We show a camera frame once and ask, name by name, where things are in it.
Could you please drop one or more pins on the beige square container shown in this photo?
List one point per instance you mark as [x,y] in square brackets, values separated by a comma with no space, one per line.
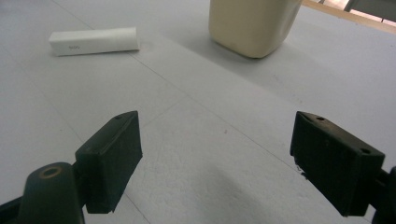
[252,28]

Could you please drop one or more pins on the pale blue table mat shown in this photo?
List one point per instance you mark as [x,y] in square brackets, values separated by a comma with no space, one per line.
[199,109]

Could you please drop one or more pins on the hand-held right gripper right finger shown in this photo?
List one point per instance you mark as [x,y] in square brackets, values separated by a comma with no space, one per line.
[336,161]

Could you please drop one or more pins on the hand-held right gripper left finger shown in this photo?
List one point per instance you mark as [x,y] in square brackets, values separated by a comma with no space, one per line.
[109,161]

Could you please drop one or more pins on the long white cardboard box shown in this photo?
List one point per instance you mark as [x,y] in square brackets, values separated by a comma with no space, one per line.
[93,42]

